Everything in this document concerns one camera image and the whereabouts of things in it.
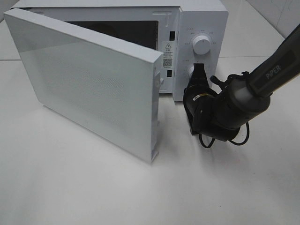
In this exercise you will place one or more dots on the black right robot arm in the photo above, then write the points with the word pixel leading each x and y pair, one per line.
pixel 218 109

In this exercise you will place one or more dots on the white microwave knob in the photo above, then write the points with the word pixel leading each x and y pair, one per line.
pixel 190 71
pixel 201 44

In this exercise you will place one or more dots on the white microwave oven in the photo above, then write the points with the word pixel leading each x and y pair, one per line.
pixel 147 23

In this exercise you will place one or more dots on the white warning label sticker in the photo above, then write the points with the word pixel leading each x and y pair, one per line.
pixel 167 54

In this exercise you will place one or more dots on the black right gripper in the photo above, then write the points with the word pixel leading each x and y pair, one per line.
pixel 197 100

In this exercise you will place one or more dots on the white microwave door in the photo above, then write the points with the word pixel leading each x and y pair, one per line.
pixel 107 85

